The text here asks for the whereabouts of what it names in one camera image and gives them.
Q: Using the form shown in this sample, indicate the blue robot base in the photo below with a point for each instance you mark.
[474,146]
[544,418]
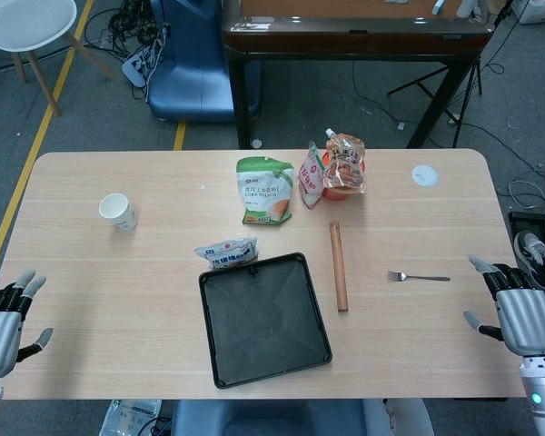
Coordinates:
[191,68]

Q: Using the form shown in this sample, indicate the orange spout sauce pouch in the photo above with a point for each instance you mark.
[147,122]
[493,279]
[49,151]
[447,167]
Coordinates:
[345,168]

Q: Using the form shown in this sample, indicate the red white snack packet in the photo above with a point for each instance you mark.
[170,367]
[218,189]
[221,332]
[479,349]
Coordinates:
[310,179]

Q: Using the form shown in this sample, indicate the white paper cup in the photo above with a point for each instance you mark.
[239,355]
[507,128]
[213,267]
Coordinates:
[118,213]

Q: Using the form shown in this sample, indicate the grey black sneaker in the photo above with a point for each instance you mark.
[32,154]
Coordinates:
[538,259]

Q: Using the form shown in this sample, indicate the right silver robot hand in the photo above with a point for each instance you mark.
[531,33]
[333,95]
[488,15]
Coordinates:
[524,320]

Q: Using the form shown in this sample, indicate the clear plastic bag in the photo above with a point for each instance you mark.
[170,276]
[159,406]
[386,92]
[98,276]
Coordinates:
[127,418]

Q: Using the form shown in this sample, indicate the black square plastic tray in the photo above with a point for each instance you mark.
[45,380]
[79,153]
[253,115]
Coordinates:
[263,318]

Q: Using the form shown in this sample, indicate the white chair with wooden legs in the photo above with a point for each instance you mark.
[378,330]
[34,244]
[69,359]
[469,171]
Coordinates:
[22,22]

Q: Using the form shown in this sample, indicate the small white snack packet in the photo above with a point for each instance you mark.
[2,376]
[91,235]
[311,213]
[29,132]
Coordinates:
[229,252]

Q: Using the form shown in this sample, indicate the metal fork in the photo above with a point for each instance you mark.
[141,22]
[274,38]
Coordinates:
[418,277]

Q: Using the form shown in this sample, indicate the white floor disc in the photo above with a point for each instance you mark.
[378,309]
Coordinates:
[257,143]

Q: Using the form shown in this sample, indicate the orange plastic bowl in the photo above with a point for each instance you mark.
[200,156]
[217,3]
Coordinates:
[333,195]

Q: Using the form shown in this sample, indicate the dark brown wooden table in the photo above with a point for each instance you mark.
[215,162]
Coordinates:
[345,34]

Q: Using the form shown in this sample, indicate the white round table grommet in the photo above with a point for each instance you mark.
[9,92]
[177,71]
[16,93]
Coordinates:
[424,175]

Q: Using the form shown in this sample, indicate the wooden rolling pin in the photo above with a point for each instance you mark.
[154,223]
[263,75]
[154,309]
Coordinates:
[338,268]

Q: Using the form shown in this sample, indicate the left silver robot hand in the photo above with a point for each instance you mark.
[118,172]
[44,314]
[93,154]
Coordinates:
[2,329]

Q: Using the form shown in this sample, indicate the white power strip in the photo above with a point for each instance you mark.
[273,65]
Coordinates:
[136,70]

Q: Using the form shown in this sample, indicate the green corn starch bag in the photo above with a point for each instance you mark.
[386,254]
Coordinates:
[263,191]

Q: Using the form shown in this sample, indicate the black equipment case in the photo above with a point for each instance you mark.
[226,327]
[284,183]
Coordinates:
[531,220]

